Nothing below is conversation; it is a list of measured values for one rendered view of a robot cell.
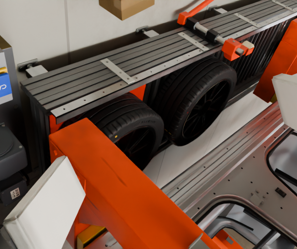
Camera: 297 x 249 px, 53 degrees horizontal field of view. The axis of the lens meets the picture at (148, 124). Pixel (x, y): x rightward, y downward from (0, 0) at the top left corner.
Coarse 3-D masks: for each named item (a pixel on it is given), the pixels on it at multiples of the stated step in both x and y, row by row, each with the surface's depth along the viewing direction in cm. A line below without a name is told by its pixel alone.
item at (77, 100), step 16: (272, 0) 258; (240, 16) 221; (256, 16) 228; (272, 16) 235; (288, 16) 245; (224, 32) 201; (240, 32) 204; (256, 32) 217; (176, 48) 173; (192, 48) 177; (208, 48) 179; (112, 64) 150; (144, 64) 157; (160, 64) 161; (176, 64) 163; (96, 80) 140; (112, 80) 142; (128, 80) 143; (144, 80) 149; (64, 96) 129; (80, 96) 131; (96, 96) 132; (112, 96) 138; (48, 112) 124; (64, 112) 122; (80, 112) 129
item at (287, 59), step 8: (280, 48) 228; (288, 48) 224; (296, 48) 219; (272, 56) 235; (280, 56) 230; (288, 56) 226; (296, 56) 222; (272, 64) 237; (280, 64) 233; (288, 64) 228; (296, 64) 226; (264, 72) 245; (272, 72) 240; (280, 72) 235; (288, 72) 232; (296, 72) 228; (264, 80) 248; (256, 88) 256; (264, 88) 251; (272, 88) 246; (264, 96) 254; (272, 96) 250
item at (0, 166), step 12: (0, 132) 118; (0, 144) 114; (12, 144) 116; (0, 156) 112; (12, 156) 114; (24, 156) 118; (0, 168) 113; (12, 168) 117; (0, 180) 122; (12, 180) 123; (24, 180) 124; (0, 192) 118; (12, 192) 123; (24, 192) 129
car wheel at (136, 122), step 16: (128, 96) 158; (96, 112) 143; (112, 112) 144; (128, 112) 146; (144, 112) 150; (112, 128) 137; (128, 128) 144; (144, 128) 166; (160, 128) 170; (128, 144) 159; (144, 144) 175; (48, 160) 149; (144, 160) 184
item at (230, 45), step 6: (210, 0) 205; (198, 6) 200; (204, 6) 204; (186, 12) 195; (192, 12) 197; (180, 18) 194; (180, 24) 196; (228, 42) 176; (234, 42) 177; (246, 42) 196; (222, 48) 181; (228, 48) 178; (234, 48) 175; (246, 48) 194; (252, 48) 195; (228, 54) 179; (234, 54) 180; (246, 54) 195
